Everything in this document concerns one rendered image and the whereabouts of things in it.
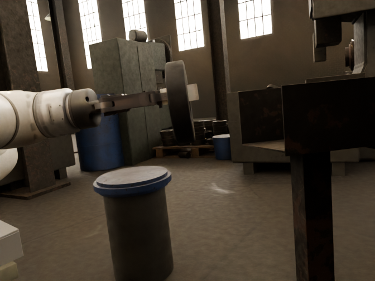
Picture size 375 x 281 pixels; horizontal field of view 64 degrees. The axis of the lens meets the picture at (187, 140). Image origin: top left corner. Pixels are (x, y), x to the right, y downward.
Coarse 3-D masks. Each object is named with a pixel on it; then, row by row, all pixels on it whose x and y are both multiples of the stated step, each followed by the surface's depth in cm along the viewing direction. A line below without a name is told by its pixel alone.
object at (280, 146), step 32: (256, 96) 76; (288, 96) 50; (320, 96) 50; (352, 96) 51; (256, 128) 77; (288, 128) 50; (320, 128) 51; (352, 128) 52; (320, 160) 60; (320, 192) 61; (320, 224) 62; (320, 256) 63
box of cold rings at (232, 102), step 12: (228, 96) 263; (228, 108) 265; (228, 120) 268; (240, 132) 264; (240, 144) 266; (240, 156) 268; (252, 156) 263; (264, 156) 259; (276, 156) 254; (288, 156) 250; (336, 156) 235; (348, 156) 232; (252, 168) 266; (336, 168) 237
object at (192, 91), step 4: (192, 84) 55; (196, 84) 55; (188, 88) 55; (192, 88) 55; (196, 88) 55; (160, 92) 56; (164, 92) 55; (188, 92) 55; (192, 92) 55; (196, 92) 55; (188, 96) 55; (192, 96) 55; (196, 96) 55; (164, 100) 56; (192, 100) 56; (164, 104) 56
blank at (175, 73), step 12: (180, 60) 54; (168, 72) 50; (180, 72) 50; (168, 84) 49; (180, 84) 49; (168, 96) 49; (180, 96) 49; (180, 108) 49; (180, 120) 50; (192, 120) 55; (180, 132) 51; (192, 132) 51
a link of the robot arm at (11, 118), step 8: (0, 96) 49; (0, 104) 47; (8, 104) 49; (0, 112) 46; (8, 112) 48; (0, 120) 46; (8, 120) 48; (0, 128) 46; (8, 128) 48; (0, 136) 46; (8, 136) 49; (0, 144) 48
